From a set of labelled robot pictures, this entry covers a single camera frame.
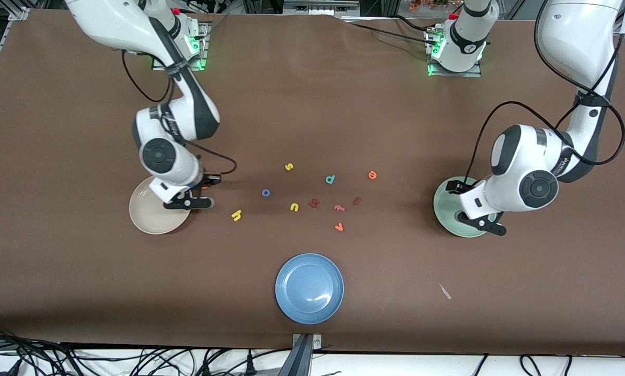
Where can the blue plate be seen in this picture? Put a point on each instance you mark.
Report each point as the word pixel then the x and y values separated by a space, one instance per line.
pixel 309 288

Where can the teal foam letter d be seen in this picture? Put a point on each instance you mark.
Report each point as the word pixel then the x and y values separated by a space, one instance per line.
pixel 332 179

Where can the dark red foam letter r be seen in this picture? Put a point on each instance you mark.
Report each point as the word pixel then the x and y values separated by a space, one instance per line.
pixel 314 203

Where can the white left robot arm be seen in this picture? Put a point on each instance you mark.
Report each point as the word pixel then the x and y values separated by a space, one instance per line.
pixel 532 183

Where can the black power plug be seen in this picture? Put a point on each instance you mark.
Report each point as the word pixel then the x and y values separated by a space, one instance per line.
pixel 250 364
pixel 206 368

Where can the metal camera bracket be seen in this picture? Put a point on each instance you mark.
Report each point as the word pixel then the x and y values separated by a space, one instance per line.
pixel 317 340

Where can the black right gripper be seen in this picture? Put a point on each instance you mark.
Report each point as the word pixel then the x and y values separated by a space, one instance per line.
pixel 206 181

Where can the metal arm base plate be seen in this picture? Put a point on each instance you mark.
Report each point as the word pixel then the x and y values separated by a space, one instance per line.
pixel 469 74
pixel 201 63

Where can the green plate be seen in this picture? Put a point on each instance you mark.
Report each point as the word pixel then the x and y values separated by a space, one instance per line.
pixel 443 209

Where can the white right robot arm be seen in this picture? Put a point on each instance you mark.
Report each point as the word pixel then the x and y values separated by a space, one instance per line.
pixel 158 154

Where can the beige brown plate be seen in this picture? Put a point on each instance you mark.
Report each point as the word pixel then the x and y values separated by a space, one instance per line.
pixel 145 214

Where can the yellow foam letter h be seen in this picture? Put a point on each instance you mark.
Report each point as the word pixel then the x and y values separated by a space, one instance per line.
pixel 235 213

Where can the white paper scrap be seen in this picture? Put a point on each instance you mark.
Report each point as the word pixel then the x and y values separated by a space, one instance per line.
pixel 444 291

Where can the orange decoration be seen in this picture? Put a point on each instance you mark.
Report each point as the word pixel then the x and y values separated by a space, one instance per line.
pixel 427 4

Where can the aluminium frame piece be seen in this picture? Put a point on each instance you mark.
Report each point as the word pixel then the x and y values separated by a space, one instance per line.
pixel 320 6

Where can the brown table mat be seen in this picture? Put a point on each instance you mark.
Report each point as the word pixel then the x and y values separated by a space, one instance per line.
pixel 312 104

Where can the grey camera pole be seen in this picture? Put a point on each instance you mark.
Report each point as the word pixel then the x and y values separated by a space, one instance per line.
pixel 299 363

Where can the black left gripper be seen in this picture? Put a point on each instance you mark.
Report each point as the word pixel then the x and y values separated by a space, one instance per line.
pixel 455 186

